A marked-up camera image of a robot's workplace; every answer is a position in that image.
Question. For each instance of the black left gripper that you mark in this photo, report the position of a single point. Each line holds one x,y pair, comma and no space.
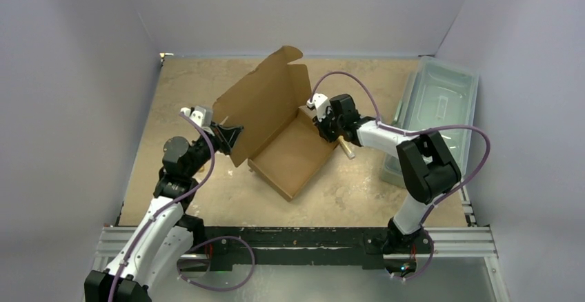
224,136

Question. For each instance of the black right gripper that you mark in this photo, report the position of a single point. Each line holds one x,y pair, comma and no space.
323,126

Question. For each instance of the yellow marker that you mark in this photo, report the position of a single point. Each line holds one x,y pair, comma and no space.
345,146

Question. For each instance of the brown cardboard box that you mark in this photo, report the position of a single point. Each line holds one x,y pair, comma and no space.
279,141

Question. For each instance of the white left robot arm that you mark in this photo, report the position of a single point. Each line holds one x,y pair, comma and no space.
166,231

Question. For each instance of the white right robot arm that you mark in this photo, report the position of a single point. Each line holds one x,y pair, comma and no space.
427,166

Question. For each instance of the clear plastic storage bin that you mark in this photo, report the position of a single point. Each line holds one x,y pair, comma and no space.
438,93

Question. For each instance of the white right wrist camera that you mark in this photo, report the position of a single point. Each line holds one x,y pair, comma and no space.
319,103

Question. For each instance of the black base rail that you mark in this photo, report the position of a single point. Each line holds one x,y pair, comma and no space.
353,246

